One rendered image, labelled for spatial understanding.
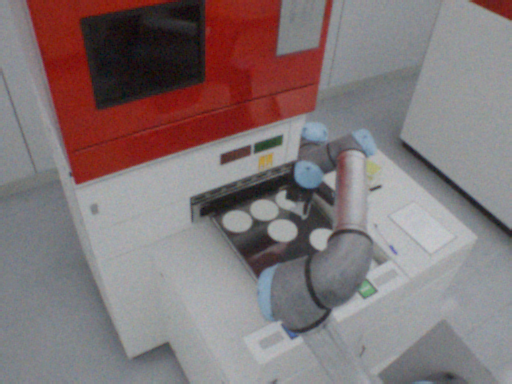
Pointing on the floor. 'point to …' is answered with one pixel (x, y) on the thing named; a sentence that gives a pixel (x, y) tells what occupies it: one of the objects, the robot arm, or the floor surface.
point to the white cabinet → (372, 332)
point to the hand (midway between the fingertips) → (305, 216)
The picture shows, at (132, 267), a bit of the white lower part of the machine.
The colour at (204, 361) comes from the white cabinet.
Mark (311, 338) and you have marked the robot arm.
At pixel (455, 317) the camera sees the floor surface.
